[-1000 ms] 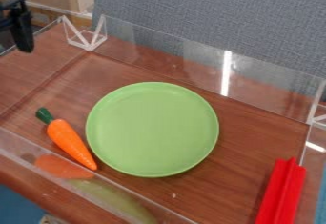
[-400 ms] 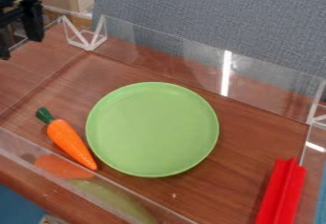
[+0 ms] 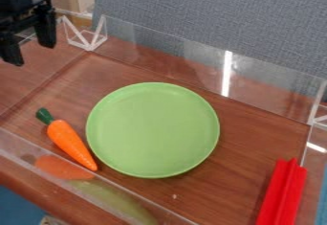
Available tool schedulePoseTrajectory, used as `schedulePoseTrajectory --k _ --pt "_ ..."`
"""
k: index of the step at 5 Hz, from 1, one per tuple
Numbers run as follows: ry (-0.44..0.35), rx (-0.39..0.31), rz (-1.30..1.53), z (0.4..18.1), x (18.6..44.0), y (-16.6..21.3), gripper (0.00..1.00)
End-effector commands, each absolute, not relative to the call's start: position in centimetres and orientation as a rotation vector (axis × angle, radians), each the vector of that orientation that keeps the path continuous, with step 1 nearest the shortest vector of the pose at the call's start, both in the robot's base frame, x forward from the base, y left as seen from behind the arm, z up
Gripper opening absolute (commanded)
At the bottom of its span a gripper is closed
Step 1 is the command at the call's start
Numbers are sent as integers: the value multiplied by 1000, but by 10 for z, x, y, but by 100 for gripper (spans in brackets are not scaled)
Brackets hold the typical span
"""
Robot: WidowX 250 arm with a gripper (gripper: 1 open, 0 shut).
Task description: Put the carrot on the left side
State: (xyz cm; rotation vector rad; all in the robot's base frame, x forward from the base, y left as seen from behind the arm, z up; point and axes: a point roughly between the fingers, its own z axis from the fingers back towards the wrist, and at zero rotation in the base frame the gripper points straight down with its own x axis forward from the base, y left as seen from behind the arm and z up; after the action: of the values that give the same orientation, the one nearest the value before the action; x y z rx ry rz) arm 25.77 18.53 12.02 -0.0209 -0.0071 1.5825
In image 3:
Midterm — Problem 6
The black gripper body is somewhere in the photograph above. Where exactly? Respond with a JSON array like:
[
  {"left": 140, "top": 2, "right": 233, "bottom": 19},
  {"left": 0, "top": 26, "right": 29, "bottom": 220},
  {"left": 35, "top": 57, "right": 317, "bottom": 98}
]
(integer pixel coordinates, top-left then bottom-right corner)
[{"left": 0, "top": 0, "right": 54, "bottom": 37}]

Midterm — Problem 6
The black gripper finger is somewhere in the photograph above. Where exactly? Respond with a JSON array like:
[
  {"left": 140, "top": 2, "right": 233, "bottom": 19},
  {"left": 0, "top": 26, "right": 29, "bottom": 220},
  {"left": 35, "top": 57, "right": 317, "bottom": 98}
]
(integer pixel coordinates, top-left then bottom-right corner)
[
  {"left": 33, "top": 5, "right": 55, "bottom": 48},
  {"left": 0, "top": 34, "right": 23, "bottom": 66}
]

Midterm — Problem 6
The orange toy carrot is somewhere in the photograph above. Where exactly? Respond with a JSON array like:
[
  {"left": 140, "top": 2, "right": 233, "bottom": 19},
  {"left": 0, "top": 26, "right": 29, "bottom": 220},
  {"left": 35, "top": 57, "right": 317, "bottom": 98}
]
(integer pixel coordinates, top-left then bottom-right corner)
[{"left": 35, "top": 108, "right": 98, "bottom": 171}]

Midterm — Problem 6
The green round plate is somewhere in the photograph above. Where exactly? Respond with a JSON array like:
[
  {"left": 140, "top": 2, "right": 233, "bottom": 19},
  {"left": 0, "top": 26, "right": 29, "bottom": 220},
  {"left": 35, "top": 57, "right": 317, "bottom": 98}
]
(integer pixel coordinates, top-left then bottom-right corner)
[{"left": 85, "top": 82, "right": 220, "bottom": 178}]

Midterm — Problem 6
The clear acrylic triangle bracket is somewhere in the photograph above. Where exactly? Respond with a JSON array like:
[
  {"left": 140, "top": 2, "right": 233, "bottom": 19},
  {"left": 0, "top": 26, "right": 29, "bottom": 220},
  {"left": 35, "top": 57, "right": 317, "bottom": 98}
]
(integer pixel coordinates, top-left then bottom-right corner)
[{"left": 61, "top": 16, "right": 106, "bottom": 52}]

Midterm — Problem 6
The clear acrylic tray wall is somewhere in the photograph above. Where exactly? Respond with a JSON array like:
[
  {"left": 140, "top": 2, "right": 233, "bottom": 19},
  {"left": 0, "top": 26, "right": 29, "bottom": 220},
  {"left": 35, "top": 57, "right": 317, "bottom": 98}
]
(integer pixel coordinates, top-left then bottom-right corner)
[{"left": 0, "top": 17, "right": 327, "bottom": 225}]

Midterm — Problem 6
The red plastic bracket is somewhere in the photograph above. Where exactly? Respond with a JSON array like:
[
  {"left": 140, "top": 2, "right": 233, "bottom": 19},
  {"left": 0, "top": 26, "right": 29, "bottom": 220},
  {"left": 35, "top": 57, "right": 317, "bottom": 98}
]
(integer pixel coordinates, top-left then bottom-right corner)
[{"left": 254, "top": 158, "right": 306, "bottom": 225}]

